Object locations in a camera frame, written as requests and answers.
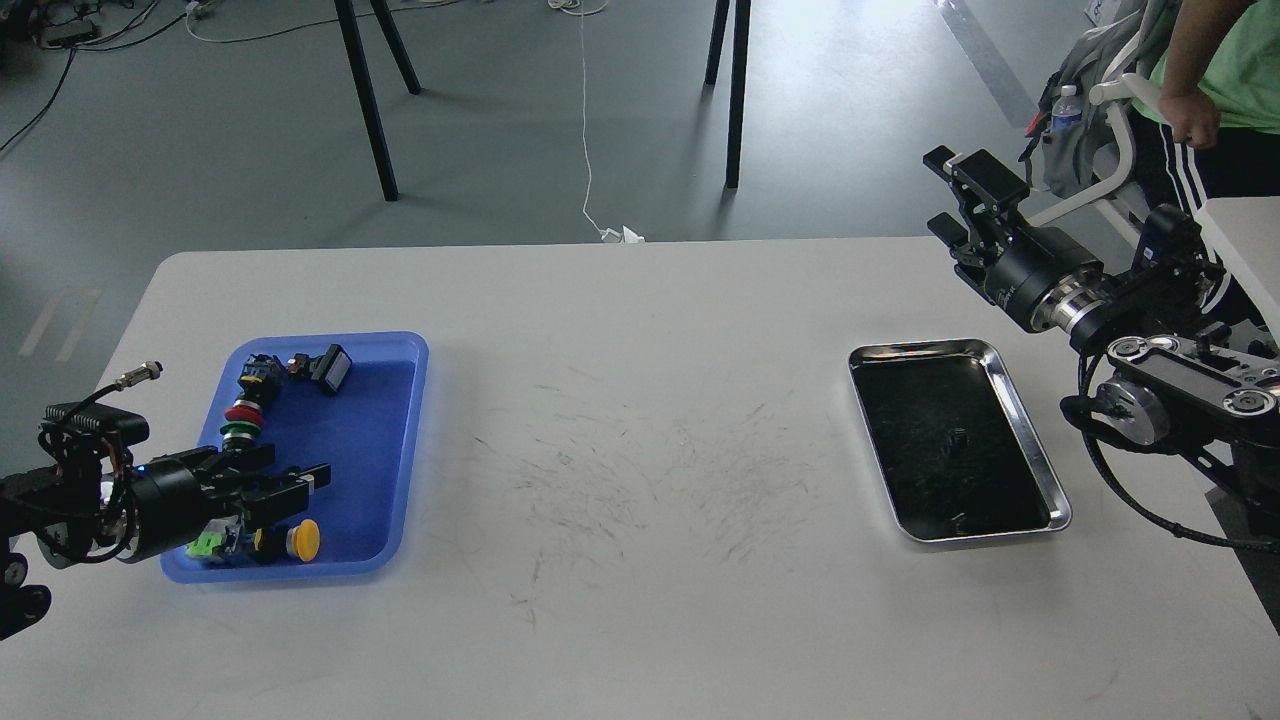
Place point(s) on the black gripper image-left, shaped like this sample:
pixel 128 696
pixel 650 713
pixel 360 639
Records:
pixel 171 507

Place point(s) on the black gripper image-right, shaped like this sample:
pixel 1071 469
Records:
pixel 1031 263

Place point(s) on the blue plastic tray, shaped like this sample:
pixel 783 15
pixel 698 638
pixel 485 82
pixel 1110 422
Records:
pixel 367 433

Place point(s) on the silver metal tray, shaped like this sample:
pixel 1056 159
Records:
pixel 1001 486

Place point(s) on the person's hand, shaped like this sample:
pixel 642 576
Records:
pixel 1193 119

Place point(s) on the green white push button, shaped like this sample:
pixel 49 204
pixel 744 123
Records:
pixel 212 547

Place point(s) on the red mushroom push button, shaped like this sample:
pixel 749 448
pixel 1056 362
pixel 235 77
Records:
pixel 245 411

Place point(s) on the yellow mushroom push button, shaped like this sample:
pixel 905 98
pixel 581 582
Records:
pixel 302 541

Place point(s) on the grey backpack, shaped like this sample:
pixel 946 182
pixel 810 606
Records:
pixel 1126 36

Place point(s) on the black square push button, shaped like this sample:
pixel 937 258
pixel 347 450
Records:
pixel 327 371

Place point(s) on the clear water bottle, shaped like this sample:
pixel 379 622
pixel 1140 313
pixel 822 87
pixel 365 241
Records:
pixel 1066 110

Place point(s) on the person in green shirt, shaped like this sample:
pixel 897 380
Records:
pixel 1227 50

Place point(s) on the black table leg right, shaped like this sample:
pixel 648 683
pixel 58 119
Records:
pixel 741 11

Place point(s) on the green ring push button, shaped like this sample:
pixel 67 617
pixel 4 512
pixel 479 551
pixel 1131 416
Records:
pixel 240 430

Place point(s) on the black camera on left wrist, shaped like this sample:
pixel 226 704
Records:
pixel 73 431

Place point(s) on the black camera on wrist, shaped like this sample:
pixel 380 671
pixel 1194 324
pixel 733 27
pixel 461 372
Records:
pixel 1170 251
pixel 73 431

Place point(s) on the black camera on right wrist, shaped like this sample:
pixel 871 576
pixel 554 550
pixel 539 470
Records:
pixel 1170 251

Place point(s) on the white chair frame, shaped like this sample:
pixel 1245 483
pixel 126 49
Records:
pixel 1114 194

